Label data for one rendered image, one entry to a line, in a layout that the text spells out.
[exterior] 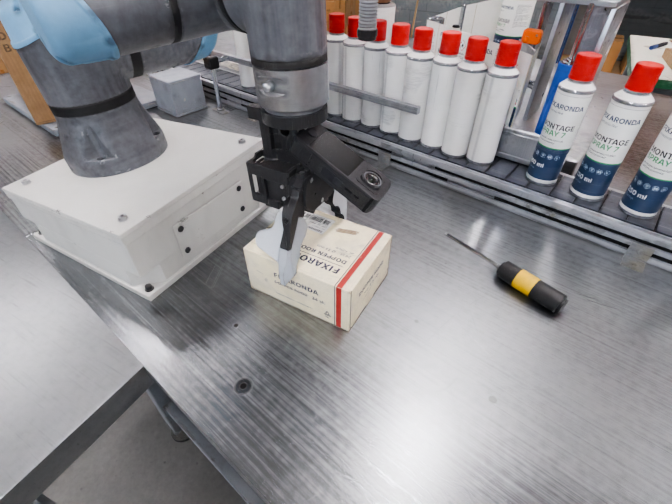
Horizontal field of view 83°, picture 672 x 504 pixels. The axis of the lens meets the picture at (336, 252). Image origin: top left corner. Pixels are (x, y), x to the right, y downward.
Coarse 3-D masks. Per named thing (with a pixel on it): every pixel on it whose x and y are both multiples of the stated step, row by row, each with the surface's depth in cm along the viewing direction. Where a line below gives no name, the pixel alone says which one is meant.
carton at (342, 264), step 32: (320, 224) 54; (352, 224) 54; (256, 256) 50; (320, 256) 49; (352, 256) 49; (384, 256) 52; (256, 288) 55; (288, 288) 50; (320, 288) 47; (352, 288) 45; (352, 320) 49
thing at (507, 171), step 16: (192, 64) 122; (224, 80) 110; (240, 80) 110; (352, 128) 85; (368, 128) 85; (400, 144) 79; (416, 144) 79; (448, 160) 74; (464, 160) 74; (496, 160) 74; (496, 176) 69; (512, 176) 69; (560, 176) 69; (544, 192) 65; (560, 192) 65; (592, 208) 62; (608, 208) 62; (640, 224) 58; (656, 224) 59
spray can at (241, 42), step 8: (240, 32) 96; (240, 40) 97; (240, 48) 98; (248, 48) 98; (240, 56) 99; (248, 56) 99; (240, 64) 101; (240, 72) 103; (248, 72) 102; (248, 80) 103; (248, 88) 104
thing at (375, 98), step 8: (232, 56) 99; (248, 64) 97; (336, 88) 82; (344, 88) 81; (352, 88) 81; (360, 96) 79; (368, 96) 78; (376, 96) 77; (384, 96) 77; (384, 104) 77; (392, 104) 75; (400, 104) 74; (408, 104) 74; (408, 112) 74; (416, 112) 73
